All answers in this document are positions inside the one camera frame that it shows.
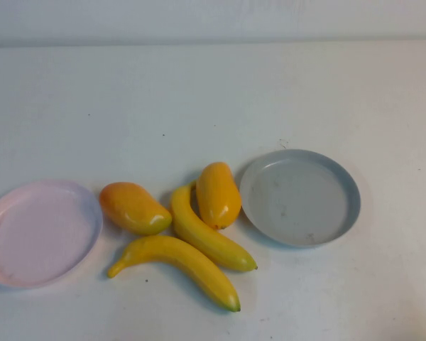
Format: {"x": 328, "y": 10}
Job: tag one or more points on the mango with orange blush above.
{"x": 131, "y": 209}

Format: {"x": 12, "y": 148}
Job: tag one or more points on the pink plastic plate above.
{"x": 39, "y": 234}

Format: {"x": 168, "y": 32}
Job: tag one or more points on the long yellow banana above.
{"x": 184, "y": 256}

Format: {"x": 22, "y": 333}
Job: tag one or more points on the short yellow banana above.
{"x": 199, "y": 235}

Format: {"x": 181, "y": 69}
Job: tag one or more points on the plain yellow mango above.
{"x": 218, "y": 199}

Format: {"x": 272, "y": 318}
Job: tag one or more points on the grey-blue plastic plate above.
{"x": 298, "y": 202}

